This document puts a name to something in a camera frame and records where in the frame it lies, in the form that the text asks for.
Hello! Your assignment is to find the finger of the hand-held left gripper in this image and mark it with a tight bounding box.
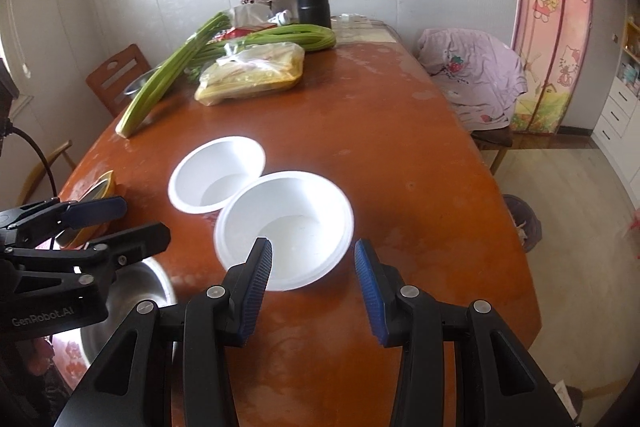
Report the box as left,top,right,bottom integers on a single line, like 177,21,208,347
0,196,128,235
0,222,172,295

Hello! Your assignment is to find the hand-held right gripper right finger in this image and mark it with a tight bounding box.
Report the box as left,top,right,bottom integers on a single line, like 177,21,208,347
354,239,576,427

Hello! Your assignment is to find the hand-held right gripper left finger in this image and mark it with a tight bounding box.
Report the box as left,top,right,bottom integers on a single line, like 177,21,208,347
52,237,274,427

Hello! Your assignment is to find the yellow shell-shaped plate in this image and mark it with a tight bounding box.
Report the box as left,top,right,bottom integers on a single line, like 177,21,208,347
57,171,118,250

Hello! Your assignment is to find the round metal pan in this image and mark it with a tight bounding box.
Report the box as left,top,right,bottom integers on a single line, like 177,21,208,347
75,257,178,360

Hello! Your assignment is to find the red and white paper bowl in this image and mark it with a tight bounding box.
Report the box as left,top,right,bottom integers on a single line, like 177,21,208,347
214,170,355,292
168,136,266,214

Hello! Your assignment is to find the wooden slat-back chair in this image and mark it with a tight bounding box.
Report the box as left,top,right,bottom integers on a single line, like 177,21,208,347
86,44,153,118

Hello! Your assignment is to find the stainless steel bowl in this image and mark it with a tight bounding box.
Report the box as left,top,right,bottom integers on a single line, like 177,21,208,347
122,69,158,98

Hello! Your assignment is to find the celery bunch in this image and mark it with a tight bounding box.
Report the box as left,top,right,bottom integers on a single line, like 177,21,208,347
116,12,236,138

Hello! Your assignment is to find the purple waste basket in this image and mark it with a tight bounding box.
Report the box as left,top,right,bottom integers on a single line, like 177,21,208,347
502,194,543,253

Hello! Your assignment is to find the bag of yellow noodles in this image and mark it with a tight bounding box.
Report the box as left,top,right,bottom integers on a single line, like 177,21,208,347
194,43,306,106

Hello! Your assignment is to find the pink garment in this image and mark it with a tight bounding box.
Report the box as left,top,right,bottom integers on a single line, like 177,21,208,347
417,28,528,132

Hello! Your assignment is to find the clear plastic bag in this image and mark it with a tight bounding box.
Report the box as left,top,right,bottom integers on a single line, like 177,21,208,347
229,4,281,30

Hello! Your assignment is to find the green vegetable stalk bundle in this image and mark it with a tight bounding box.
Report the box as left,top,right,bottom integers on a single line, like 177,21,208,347
239,23,337,54

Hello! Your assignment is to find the clear glass dish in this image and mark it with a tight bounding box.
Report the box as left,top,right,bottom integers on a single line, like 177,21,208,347
331,13,372,28

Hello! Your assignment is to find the white drawer cabinet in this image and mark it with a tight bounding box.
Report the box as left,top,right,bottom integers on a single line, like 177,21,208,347
590,19,640,192

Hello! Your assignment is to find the pink cartoon print wardrobe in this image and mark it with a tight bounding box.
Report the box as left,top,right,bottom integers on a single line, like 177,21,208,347
510,0,628,135

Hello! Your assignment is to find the black cable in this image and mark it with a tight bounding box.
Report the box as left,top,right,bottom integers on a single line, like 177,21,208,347
7,127,58,253

